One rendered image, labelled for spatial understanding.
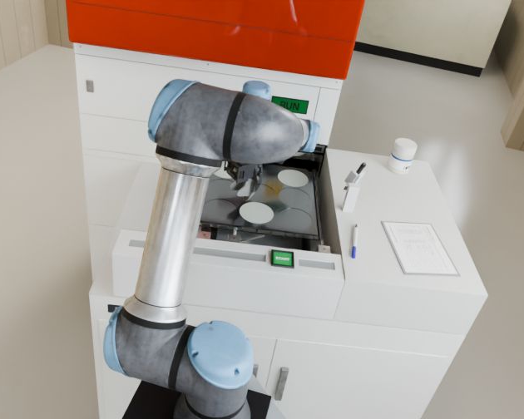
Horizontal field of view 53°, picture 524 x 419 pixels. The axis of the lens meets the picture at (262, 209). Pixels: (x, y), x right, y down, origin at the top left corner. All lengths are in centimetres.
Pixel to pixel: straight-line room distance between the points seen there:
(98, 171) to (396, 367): 116
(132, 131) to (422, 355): 112
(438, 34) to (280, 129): 502
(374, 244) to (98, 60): 98
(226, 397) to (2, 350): 153
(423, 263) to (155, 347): 73
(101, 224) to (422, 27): 441
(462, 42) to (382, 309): 473
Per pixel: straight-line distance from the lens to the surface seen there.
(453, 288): 136
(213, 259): 125
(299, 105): 169
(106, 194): 196
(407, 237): 146
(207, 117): 86
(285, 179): 169
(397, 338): 145
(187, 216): 90
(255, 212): 152
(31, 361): 232
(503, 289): 309
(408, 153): 170
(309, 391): 159
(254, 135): 85
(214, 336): 95
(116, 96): 176
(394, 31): 582
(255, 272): 125
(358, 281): 128
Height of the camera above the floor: 180
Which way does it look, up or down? 36 degrees down
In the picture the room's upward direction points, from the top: 9 degrees clockwise
